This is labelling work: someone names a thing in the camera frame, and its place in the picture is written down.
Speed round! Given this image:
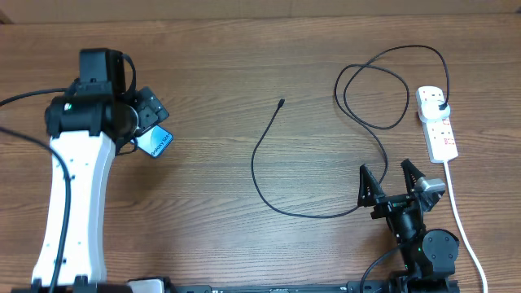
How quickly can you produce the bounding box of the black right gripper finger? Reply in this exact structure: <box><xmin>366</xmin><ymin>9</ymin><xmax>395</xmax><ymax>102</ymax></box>
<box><xmin>401</xmin><ymin>159</ymin><xmax>425</xmax><ymax>192</ymax></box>
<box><xmin>357</xmin><ymin>164</ymin><xmax>385</xmax><ymax>207</ymax></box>

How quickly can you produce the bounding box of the blue Samsung Galaxy smartphone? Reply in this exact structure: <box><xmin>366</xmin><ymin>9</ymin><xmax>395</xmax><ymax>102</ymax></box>
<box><xmin>137</xmin><ymin>125</ymin><xmax>174</xmax><ymax>158</ymax></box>

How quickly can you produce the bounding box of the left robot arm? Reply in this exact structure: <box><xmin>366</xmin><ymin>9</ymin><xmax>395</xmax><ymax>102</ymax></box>
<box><xmin>31</xmin><ymin>48</ymin><xmax>174</xmax><ymax>292</ymax></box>

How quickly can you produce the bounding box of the white charger plug adapter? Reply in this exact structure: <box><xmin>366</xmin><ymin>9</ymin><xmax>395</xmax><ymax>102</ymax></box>
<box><xmin>418</xmin><ymin>101</ymin><xmax>451</xmax><ymax>123</ymax></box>

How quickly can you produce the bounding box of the white power strip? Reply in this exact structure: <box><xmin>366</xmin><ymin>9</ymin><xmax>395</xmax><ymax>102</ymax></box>
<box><xmin>415</xmin><ymin>85</ymin><xmax>458</xmax><ymax>164</ymax></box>

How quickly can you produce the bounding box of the white power strip cord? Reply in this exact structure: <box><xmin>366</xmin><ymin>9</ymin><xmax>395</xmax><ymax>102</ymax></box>
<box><xmin>442</xmin><ymin>160</ymin><xmax>489</xmax><ymax>293</ymax></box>

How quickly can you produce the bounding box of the black USB charging cable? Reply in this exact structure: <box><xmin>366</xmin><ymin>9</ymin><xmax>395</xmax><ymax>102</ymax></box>
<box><xmin>251</xmin><ymin>44</ymin><xmax>451</xmax><ymax>220</ymax></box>

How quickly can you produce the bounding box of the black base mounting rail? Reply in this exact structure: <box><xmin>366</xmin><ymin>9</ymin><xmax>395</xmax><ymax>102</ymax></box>
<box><xmin>11</xmin><ymin>276</ymin><xmax>461</xmax><ymax>293</ymax></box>

